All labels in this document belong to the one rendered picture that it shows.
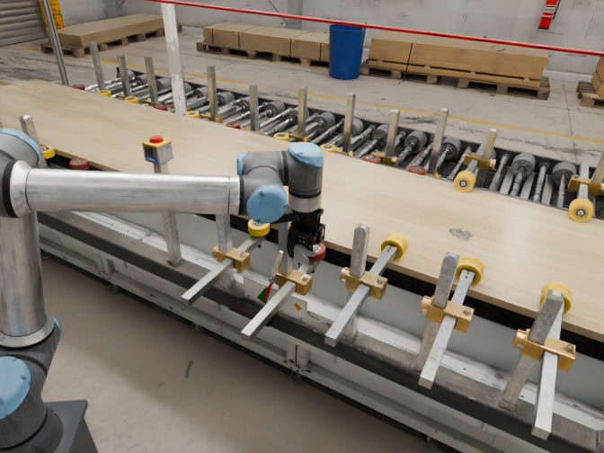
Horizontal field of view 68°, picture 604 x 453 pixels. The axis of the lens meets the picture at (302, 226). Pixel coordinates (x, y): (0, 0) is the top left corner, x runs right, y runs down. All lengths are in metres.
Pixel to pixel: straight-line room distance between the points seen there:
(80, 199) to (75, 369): 1.64
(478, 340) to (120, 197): 1.20
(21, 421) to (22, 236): 0.48
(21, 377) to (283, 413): 1.19
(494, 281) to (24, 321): 1.38
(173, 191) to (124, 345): 1.69
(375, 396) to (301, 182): 1.20
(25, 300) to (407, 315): 1.18
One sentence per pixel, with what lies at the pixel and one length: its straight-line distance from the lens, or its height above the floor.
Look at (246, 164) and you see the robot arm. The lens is 1.09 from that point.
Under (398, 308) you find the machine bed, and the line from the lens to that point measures 1.65.
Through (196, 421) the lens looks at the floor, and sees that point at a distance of 2.21.
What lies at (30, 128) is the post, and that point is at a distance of 2.20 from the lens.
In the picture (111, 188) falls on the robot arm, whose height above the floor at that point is 1.38.
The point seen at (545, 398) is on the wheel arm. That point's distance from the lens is 1.21.
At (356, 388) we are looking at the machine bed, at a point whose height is 0.17.
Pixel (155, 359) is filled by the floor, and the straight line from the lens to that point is 2.46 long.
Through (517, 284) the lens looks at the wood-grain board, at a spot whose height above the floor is 0.90.
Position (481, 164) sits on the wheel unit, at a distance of 2.25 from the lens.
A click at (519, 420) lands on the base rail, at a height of 0.70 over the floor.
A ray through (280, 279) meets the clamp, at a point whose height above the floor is 0.86.
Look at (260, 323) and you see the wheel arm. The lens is 1.34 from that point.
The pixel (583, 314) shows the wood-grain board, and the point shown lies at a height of 0.90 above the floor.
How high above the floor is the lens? 1.82
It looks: 33 degrees down
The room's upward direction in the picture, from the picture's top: 2 degrees clockwise
